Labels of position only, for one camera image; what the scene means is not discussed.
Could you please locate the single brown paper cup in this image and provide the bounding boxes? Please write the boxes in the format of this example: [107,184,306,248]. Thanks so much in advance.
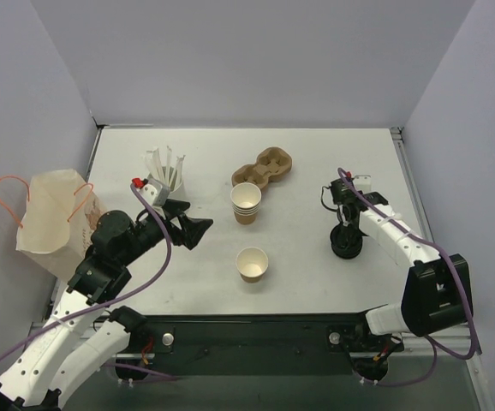
[236,247,269,283]

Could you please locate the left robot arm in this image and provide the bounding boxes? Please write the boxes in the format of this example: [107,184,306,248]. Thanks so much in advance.
[0,200,213,410]

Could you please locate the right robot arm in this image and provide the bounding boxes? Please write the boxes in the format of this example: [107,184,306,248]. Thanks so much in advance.
[327,179,473,349]

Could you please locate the printed paper takeout bag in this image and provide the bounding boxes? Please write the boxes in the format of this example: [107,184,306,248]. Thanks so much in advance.
[0,169,107,283]

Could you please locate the white cylindrical straw holder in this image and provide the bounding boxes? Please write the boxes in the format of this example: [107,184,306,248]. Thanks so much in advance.
[143,174,187,201]

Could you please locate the stack of black lids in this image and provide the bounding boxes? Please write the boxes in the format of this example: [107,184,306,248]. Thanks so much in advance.
[330,223,363,259]

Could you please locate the white wrapped straw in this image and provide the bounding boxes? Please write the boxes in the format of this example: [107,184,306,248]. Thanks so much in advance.
[142,152,158,179]
[145,147,165,182]
[164,146,173,185]
[174,155,185,190]

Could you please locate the stack of brown paper cups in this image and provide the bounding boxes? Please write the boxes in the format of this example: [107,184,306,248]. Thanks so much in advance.
[230,182,262,225]

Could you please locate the brown cardboard cup carrier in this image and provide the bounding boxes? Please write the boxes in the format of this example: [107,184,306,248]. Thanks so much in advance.
[231,146,293,192]

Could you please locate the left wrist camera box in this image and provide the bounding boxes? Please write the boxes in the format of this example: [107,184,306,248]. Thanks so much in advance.
[131,177,170,207]

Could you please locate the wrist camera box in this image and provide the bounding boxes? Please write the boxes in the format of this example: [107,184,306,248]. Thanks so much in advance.
[131,177,170,207]
[346,171,372,193]

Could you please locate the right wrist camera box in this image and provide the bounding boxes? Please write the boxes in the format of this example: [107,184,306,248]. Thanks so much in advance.
[346,171,372,193]

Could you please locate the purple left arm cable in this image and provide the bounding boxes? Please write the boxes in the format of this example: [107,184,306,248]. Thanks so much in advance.
[0,182,180,382]

